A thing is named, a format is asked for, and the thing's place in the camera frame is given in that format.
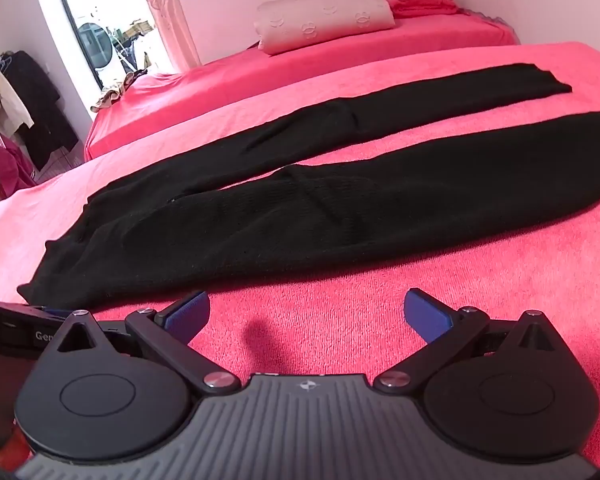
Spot beige cloth on bed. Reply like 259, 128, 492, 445
91, 70, 147, 114

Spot far red bed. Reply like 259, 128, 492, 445
84, 13, 518, 162

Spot hanging magenta garment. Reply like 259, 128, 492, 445
0, 133, 36, 197

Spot pink lace curtain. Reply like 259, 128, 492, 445
146, 0, 200, 72

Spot near pink bed cover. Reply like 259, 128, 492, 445
0, 42, 600, 464

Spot black knit pants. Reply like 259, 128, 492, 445
18, 64, 600, 310

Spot hanging cream garment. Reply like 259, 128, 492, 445
0, 72, 34, 138

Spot pale pink pillow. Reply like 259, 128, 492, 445
254, 0, 396, 55

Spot folded red blanket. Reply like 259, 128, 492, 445
387, 0, 460, 18

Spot hanging black coat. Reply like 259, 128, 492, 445
3, 51, 79, 171

